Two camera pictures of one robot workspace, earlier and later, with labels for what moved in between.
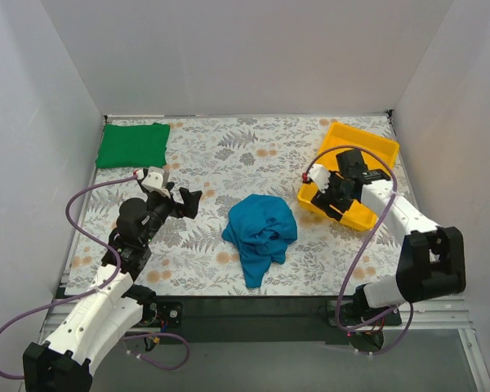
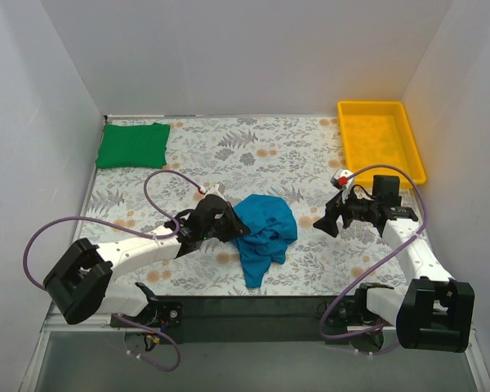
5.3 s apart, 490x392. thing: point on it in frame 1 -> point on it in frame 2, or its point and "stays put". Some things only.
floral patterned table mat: x=226 y=159 stays put
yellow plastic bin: x=379 y=153 -> x=380 y=133
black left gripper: x=175 y=200 -> x=232 y=224
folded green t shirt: x=135 y=146 stays put
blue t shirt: x=261 y=227 stays put
